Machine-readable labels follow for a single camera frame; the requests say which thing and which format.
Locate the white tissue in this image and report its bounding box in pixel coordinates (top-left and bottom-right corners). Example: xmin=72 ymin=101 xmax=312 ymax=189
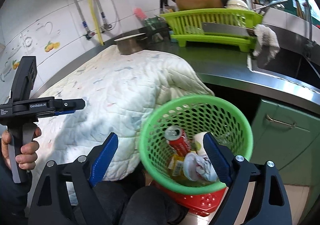
xmin=183 ymin=152 xmax=218 ymax=183

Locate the white paper cup green leaf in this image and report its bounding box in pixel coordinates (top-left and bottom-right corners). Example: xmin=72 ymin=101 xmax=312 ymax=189
xmin=193 ymin=132 xmax=207 ymax=156

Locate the yellow crinkled snack wrapper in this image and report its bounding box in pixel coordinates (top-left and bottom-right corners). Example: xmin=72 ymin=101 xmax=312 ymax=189
xmin=168 ymin=152 xmax=199 ymax=182

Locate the red cola can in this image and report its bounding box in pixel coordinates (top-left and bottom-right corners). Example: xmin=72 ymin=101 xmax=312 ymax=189
xmin=164 ymin=126 xmax=191 ymax=157

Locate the green mesh trash basket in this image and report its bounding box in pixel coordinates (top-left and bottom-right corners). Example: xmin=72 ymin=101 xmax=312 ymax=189
xmin=139 ymin=95 xmax=253 ymax=195

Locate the person's left hand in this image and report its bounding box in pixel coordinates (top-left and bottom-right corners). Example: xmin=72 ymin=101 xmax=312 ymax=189
xmin=1 ymin=130 xmax=40 ymax=170

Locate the red plastic stool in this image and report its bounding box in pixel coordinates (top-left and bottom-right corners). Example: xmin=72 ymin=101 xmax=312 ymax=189
xmin=151 ymin=181 xmax=226 ymax=217

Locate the green cabinet door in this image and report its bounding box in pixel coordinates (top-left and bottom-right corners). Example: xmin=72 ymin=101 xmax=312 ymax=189
xmin=251 ymin=100 xmax=319 ymax=187

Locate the white quilted cloth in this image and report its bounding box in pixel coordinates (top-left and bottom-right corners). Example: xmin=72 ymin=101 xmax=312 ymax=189
xmin=32 ymin=46 xmax=212 ymax=186

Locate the steel pot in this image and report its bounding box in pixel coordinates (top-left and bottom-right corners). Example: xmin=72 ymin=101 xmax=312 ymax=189
xmin=114 ymin=33 xmax=147 ymax=55

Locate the steel sink basin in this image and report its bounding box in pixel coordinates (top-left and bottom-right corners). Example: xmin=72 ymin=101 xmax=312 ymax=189
xmin=251 ymin=23 xmax=320 ymax=91

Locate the pink scrubbing brush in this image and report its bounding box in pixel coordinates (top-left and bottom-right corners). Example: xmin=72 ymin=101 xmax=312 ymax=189
xmin=133 ymin=7 xmax=164 ymax=40

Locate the white dish rag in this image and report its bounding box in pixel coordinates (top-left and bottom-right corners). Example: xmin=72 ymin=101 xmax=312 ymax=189
xmin=253 ymin=24 xmax=280 ymax=67

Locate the chrome sink faucet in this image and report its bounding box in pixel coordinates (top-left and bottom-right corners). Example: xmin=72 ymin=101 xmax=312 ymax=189
xmin=295 ymin=0 xmax=315 ymax=50

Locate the steel cleaver knife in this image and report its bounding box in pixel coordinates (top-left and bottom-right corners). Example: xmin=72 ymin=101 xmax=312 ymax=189
xmin=202 ymin=22 xmax=256 ymax=37

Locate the lime green dish rack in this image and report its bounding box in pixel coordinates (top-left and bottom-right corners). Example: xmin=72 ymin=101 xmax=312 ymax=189
xmin=161 ymin=8 xmax=263 ymax=53

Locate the brown wooden bowl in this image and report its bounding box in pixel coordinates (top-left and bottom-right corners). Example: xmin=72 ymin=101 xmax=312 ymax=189
xmin=175 ymin=0 xmax=226 ymax=11

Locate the metal cabinet handle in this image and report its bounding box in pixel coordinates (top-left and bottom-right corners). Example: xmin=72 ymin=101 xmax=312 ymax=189
xmin=265 ymin=114 xmax=296 ymax=128

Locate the braided metal hose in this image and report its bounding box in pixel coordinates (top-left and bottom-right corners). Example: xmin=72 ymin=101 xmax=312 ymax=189
xmin=61 ymin=0 xmax=92 ymax=38

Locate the yellow gas hose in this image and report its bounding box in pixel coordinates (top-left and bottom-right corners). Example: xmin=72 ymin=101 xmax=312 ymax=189
xmin=87 ymin=0 xmax=105 ymax=46

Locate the black handled knife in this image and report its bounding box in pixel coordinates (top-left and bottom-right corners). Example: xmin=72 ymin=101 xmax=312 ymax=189
xmin=160 ymin=0 xmax=169 ymax=14

